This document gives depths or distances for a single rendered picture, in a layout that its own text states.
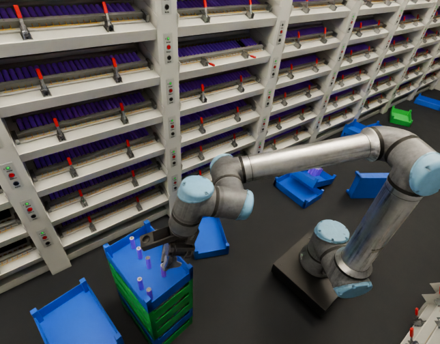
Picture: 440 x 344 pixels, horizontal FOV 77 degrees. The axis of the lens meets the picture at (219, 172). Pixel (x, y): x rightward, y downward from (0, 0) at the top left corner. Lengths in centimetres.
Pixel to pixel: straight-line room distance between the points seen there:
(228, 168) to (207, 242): 93
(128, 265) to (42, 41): 84
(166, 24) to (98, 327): 121
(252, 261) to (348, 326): 56
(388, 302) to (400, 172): 100
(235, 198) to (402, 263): 145
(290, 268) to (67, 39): 138
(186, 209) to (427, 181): 68
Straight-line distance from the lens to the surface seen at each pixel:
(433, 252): 225
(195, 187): 74
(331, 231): 142
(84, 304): 136
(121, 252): 125
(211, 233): 178
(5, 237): 154
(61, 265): 175
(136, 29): 124
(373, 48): 295
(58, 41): 116
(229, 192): 78
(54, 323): 136
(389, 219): 109
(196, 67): 143
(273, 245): 179
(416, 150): 99
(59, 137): 129
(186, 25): 134
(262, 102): 184
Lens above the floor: 140
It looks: 39 degrees down
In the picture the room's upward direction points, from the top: 5 degrees clockwise
